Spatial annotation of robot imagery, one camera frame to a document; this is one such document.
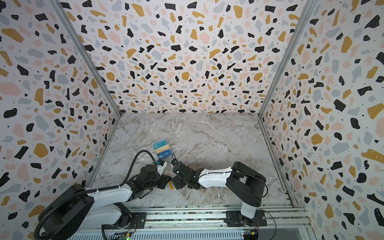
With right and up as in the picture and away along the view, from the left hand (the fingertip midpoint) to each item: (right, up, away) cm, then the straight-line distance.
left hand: (174, 176), depth 85 cm
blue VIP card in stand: (-7, +11, +9) cm, 16 cm away
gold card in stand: (-8, +15, +10) cm, 20 cm away
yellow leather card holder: (-1, -4, -1) cm, 5 cm away
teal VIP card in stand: (-11, +17, +11) cm, 24 cm away
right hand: (+2, +1, 0) cm, 2 cm away
